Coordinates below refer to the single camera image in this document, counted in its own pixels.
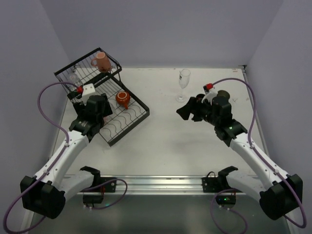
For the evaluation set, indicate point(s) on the orange ceramic cup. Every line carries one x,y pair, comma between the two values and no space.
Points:
123,99

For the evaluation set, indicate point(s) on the aluminium mounting rail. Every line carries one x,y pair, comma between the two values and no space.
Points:
156,184

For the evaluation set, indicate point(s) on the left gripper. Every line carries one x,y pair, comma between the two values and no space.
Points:
76,106

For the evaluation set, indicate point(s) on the clear champagne flute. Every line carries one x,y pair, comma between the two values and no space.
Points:
183,81

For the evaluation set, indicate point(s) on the white and brown tumbler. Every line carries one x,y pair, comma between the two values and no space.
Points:
223,93

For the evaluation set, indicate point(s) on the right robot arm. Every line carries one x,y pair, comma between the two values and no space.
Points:
277,192

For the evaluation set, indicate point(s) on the clear glass on upper rack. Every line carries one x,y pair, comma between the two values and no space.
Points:
73,78

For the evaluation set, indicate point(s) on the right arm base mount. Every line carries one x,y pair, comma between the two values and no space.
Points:
216,182

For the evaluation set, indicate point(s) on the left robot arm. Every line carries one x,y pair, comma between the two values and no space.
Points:
47,192

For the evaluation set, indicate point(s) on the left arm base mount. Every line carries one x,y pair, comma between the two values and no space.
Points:
101,185

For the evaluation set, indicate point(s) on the pink ceramic mug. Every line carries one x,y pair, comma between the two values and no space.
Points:
101,62

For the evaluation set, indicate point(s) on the black wire dish rack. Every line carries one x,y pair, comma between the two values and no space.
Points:
128,110

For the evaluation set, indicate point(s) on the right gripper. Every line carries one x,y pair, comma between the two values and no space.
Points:
196,111

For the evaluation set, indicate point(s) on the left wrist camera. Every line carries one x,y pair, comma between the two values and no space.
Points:
88,90

